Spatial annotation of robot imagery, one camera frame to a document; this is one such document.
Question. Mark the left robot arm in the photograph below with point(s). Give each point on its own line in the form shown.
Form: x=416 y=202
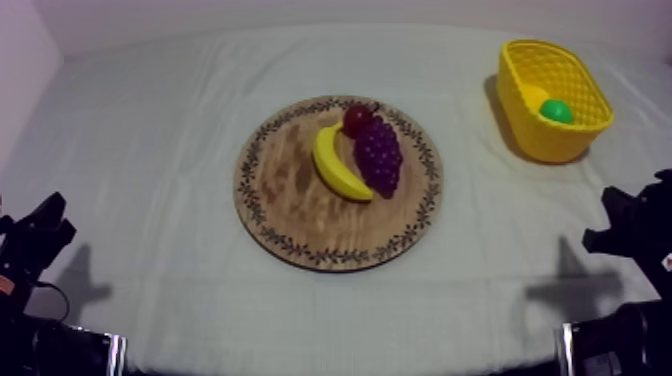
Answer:
x=47 y=352

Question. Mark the round wooden board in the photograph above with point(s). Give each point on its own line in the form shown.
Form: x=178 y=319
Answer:
x=294 y=220

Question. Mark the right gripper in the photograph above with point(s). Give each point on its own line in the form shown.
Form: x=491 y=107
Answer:
x=656 y=231

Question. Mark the yellow toy banana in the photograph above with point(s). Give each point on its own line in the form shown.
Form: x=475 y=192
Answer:
x=336 y=170

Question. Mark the yellow plastic basket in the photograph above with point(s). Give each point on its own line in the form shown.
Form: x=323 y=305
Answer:
x=530 y=134

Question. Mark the green toy pear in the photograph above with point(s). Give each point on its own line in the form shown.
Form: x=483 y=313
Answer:
x=556 y=112

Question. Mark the small red fruit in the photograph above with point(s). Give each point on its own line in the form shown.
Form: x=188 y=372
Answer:
x=357 y=118

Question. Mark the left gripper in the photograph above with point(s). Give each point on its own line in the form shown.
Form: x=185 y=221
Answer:
x=16 y=257

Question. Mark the purple toy grapes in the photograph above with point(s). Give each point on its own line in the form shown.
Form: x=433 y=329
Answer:
x=378 y=155

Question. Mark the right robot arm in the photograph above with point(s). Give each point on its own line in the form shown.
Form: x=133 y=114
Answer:
x=619 y=341

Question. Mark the silver metal bar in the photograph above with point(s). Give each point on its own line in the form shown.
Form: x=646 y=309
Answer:
x=565 y=350
x=116 y=355

